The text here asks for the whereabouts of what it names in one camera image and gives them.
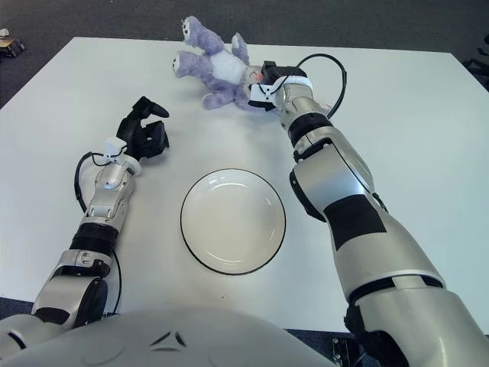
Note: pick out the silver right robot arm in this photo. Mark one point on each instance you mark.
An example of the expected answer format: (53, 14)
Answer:
(344, 183)

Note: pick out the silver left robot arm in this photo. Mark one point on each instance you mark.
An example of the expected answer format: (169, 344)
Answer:
(103, 206)

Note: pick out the white crumpled cloth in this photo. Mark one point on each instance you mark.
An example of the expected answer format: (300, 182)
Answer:
(4, 32)

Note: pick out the purple plush bunny doll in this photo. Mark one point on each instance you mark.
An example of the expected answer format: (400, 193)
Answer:
(217, 69)

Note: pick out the grey robot torso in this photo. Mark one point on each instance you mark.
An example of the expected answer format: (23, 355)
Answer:
(191, 336)

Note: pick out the black metal table bracket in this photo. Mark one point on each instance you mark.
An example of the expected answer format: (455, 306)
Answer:
(344, 351)

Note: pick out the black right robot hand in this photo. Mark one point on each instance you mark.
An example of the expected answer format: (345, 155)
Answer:
(282, 72)

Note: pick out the black office chair base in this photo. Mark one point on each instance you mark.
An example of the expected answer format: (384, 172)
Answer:
(475, 65)

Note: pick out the white plate with black rim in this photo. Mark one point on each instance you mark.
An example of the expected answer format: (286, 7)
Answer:
(233, 221)

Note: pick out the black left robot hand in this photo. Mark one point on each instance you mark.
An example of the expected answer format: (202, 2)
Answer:
(139, 134)

